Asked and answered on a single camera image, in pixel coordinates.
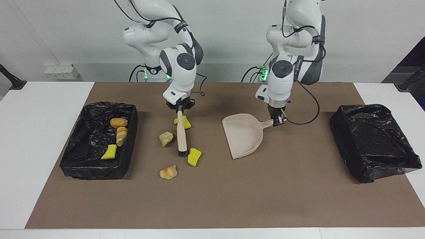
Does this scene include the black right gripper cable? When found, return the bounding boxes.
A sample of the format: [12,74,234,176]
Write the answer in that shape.
[113,0,208,97]

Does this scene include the pale layered bread chunk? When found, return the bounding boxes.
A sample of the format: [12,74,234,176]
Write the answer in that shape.
[116,126,128,147]

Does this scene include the small yellow sponge piece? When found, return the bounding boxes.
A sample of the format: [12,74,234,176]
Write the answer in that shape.
[101,144,118,160]

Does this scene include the black left base cable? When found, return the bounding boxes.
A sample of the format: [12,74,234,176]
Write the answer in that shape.
[241,65,268,82]

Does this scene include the notched yellow sponge piece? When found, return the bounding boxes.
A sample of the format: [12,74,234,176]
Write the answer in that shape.
[174,116,192,129]

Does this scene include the yellow sponge block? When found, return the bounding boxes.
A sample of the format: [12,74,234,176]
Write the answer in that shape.
[187,148,202,167]

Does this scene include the black right base cable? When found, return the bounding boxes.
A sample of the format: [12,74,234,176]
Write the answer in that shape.
[129,64,146,82]

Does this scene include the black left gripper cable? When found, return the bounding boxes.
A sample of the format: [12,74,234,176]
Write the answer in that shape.
[281,0,326,126]

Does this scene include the brown paper table mat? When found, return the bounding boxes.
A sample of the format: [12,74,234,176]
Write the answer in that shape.
[25,82,425,229]

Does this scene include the beige hand brush black bristles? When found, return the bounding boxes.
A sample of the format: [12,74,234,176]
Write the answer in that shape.
[176,111,188,157]

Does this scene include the black base cable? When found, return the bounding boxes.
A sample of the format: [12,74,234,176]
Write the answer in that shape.
[129,64,146,82]
[241,65,268,82]

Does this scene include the striped croissant piece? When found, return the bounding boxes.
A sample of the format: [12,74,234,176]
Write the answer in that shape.
[159,165,178,180]
[159,131,175,147]

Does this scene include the white power strip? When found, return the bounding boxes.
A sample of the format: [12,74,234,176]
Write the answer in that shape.
[43,64,80,80]

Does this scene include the black bag-lined bin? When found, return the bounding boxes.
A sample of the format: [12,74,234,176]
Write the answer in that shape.
[330,104,422,184]
[60,102,138,180]

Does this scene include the black camera stand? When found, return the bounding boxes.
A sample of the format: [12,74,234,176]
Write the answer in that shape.
[0,63,27,90]
[394,65,425,92]

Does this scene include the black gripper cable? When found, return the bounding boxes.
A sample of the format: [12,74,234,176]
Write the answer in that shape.
[113,0,208,97]
[281,0,326,126]

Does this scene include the beige plastic dustpan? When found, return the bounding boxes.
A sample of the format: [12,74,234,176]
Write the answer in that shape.
[222,113,283,160]

